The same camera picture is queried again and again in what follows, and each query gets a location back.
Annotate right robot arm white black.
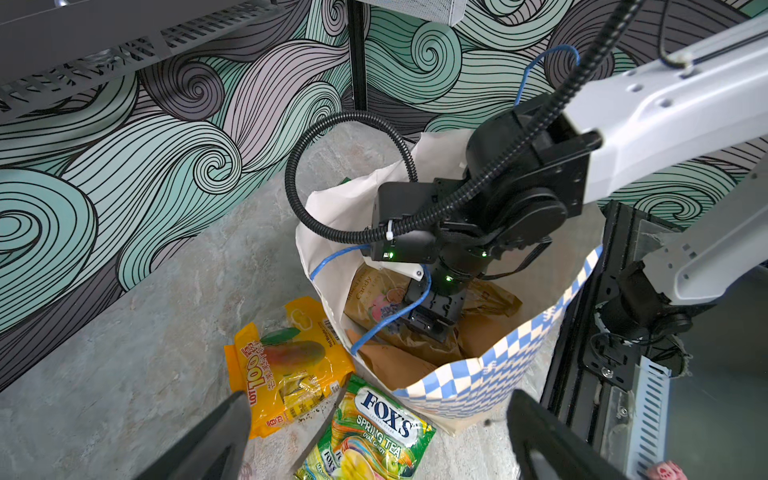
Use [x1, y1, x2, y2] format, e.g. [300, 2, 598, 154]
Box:
[370, 17, 767, 358]

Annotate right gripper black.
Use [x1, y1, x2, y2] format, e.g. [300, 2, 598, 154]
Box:
[402, 272, 468, 343]

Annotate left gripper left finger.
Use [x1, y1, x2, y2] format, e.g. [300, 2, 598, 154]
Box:
[136, 392, 251, 479]

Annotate clear plastic wall holder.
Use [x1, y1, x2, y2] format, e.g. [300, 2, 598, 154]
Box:
[362, 0, 468, 26]

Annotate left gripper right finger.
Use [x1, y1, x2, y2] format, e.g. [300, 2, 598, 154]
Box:
[507, 389, 624, 480]

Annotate white slotted cable duct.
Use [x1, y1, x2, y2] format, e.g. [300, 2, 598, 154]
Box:
[624, 357, 671, 479]

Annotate checkered paper bag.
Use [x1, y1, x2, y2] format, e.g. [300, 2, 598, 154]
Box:
[295, 44, 604, 436]

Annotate green Fox's candy bag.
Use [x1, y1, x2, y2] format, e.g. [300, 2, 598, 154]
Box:
[294, 375, 435, 480]

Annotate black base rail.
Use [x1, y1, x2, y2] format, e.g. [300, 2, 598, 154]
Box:
[541, 201, 683, 451]

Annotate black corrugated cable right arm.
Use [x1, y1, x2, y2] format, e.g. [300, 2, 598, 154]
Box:
[284, 0, 646, 245]

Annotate yellow orange gummy snack bag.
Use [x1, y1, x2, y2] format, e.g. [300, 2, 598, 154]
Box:
[224, 297, 355, 439]

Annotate brown snack bag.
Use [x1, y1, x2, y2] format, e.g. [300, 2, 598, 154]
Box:
[344, 264, 523, 366]

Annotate pink pig figurine right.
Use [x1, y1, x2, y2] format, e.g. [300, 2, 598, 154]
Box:
[646, 461, 688, 480]

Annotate orange paper pouch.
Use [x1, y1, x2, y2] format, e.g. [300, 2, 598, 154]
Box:
[356, 339, 437, 391]

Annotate black perforated wall tray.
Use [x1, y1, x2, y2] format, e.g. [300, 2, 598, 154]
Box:
[1, 0, 283, 124]

